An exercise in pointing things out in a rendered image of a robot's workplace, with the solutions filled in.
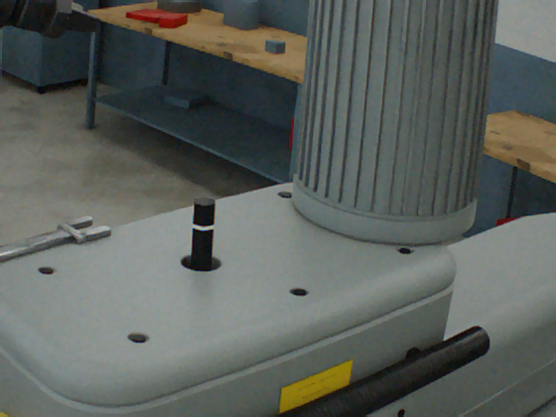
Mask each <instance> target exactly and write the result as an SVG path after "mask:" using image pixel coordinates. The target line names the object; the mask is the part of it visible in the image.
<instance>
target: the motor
mask: <svg viewBox="0 0 556 417"><path fill-rule="evenodd" d="M497 12H498V0H310V8H309V17H308V28H307V35H308V37H307V48H306V57H305V67H304V78H303V88H302V99H301V110H300V120H299V131H298V142H297V153H296V164H295V174H294V180H293V191H292V201H293V204H294V205H295V208H296V209H297V210H298V211H300V212H301V213H302V214H303V215H304V216H305V217H306V218H308V219H309V220H310V221H311V222H312V223H314V224H317V225H319V226H321V227H323V228H325V229H327V230H330V231H332V232H336V233H339V234H342V235H345V236H349V237H353V238H357V240H362V241H368V242H373V243H380V244H389V245H394V244H404V245H419V244H432V243H438V242H443V241H448V240H451V239H454V238H457V237H458V236H460V235H462V234H463V233H465V231H467V230H468V229H469V228H470V227H471V226H472V225H473V221H474V217H475V211H476V205H477V195H478V189H479V183H480V177H481V176H480V171H481V165H482V159H483V153H484V142H485V136H486V130H487V129H486V124H487V113H488V110H487V107H488V101H489V90H490V84H491V73H492V61H493V56H494V52H493V50H494V45H495V34H496V23H497Z"/></svg>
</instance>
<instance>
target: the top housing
mask: <svg viewBox="0 0 556 417"><path fill-rule="evenodd" d="M292 191H293V183H286V184H280V185H276V186H272V187H267V188H262V189H258V191H254V192H249V193H245V194H241V195H237V196H232V197H228V198H224V199H219V200H214V201H215V208H214V224H213V225H214V227H213V240H212V256H211V271H195V270H190V260H191V240H192V220H193V207H189V208H182V209H177V210H173V211H168V212H164V213H160V214H156V215H152V216H148V217H144V218H140V219H136V220H131V221H127V222H123V223H119V225H115V226H112V227H110V228H111V236H107V237H103V238H100V239H97V240H94V241H91V242H84V243H81V244H77V243H75V242H73V241H71V242H67V243H64V244H62V243H61V244H57V245H54V246H51V247H47V248H45V249H41V250H37V251H35V252H31V253H28V254H25V255H22V256H18V257H15V258H12V259H9V258H8V259H6V260H2V261H0V411H2V412H4V413H5V414H7V415H9V416H10V417H274V416H276V415H279V414H280V413H285V412H286V411H290V410H291V409H294V408H296V407H299V406H300V405H304V404H305V403H308V402H310V401H314V400H315V399H318V398H320V397H322V396H325V395H326V394H329V393H331V392H334V391H335V390H338V389H340V388H343V387H344V386H347V385H349V384H352V383H355V382H357V381H361V380H362V379H365V378H366V377H369V376H371V375H373V374H374V373H375V372H378V371H380V370H383V369H384V368H386V367H389V366H391V365H394V364H395V363H398V362H399V361H402V360H404V359H405V358H406V353H407V351H408V350H409V349H412V348H419V349H420V350H421V351H423V350H425V349H427V348H431V347H433V346H435V345H436V344H439V343H440V342H441V341H442V340H443V339H444V333H445V332H446V328H447V323H448V317H449V310H450V304H451V299H452V297H453V291H454V280H455V278H456V262H455V260H454V257H453V256H454V255H453V253H452V252H451V251H450V250H449V249H448V248H447V247H446V246H445V245H443V244H442V243H440V242H438V243H432V244H419V245H404V244H394V245H389V244H380V243H373V242H368V241H362V240H357V238H353V237H349V236H345V235H342V234H339V233H336V232H332V231H330V230H327V229H325V228H323V227H321V226H319V225H317V224H314V223H312V222H311V221H310V220H309V219H308V218H306V217H305V216H304V215H303V214H302V213H301V212H300V211H298V210H297V209H296V208H295V205H294V204H293V201H292Z"/></svg>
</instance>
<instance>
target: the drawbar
mask: <svg viewBox="0 0 556 417"><path fill-rule="evenodd" d="M214 208H215V201H214V200H213V199H209V198H206V197H204V198H196V199H194V210H193V225H196V226H201V227H207V226H213V224H214ZM212 240H213V229H207V230H201V229H196V228H192V246H191V260H190V270H195V271H211V256H212Z"/></svg>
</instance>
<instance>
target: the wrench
mask: <svg viewBox="0 0 556 417"><path fill-rule="evenodd" d="M91 225H92V217H90V216H89V215H87V216H84V217H80V218H76V219H73V220H69V221H66V223H62V224H58V225H57V230H53V231H50V232H46V233H43V234H40V235H36V236H33V237H29V238H26V239H22V240H20V241H16V242H13V243H9V244H6V245H3V246H0V261H2V260H6V259H8V258H9V259H12V258H15V257H18V256H22V255H25V254H28V253H31V252H35V251H37V250H41V249H45V248H47V247H51V246H54V245H57V244H61V243H62V244H64V243H67V242H71V241H73V242H75V243H77V244H81V243H84V242H91V241H94V240H97V239H100V238H103V237H107V236H111V228H109V227H107V226H105V225H102V226H101V227H99V228H95V229H92V230H88V231H85V232H82V233H80V232H79V231H78V230H77V229H81V228H85V227H88V226H91Z"/></svg>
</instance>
